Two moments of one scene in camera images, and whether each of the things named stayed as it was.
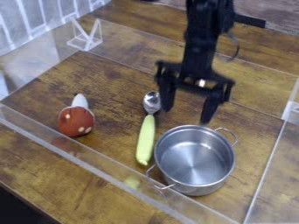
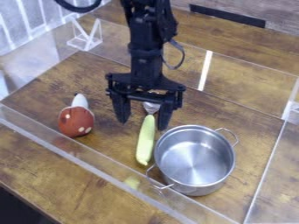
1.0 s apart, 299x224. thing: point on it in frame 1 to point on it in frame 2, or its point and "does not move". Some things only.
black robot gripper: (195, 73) to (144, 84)
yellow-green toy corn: (146, 137) does not move
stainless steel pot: (194, 158) does not move
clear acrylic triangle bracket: (84, 41) does not move
